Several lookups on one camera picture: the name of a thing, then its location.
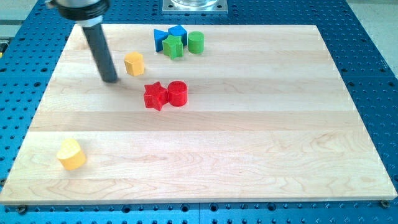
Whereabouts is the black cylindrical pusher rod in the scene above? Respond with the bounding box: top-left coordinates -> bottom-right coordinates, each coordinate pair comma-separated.
82,24 -> 118,83

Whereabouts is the yellow heart block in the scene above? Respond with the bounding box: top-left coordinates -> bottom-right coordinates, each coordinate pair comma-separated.
56,138 -> 86,170

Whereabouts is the yellow hexagon block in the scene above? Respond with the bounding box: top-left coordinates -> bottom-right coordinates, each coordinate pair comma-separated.
124,52 -> 145,76

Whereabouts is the blue triangle block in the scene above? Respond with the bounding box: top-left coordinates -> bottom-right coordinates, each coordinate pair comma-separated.
154,29 -> 169,52

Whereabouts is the red star block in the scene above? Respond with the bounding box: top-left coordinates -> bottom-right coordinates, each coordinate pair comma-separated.
144,82 -> 169,111

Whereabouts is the green star block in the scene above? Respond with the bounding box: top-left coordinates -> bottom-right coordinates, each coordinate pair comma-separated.
162,35 -> 183,60

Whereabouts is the red cylinder block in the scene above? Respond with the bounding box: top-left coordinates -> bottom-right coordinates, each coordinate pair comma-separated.
167,81 -> 188,107

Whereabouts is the blue pentagon block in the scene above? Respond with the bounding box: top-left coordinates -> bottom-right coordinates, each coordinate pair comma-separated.
168,25 -> 188,46

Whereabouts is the green cylinder block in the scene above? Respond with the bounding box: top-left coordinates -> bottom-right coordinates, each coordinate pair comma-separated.
188,31 -> 205,54

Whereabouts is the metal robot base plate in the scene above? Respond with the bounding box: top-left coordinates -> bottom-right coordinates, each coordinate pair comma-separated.
162,0 -> 228,14

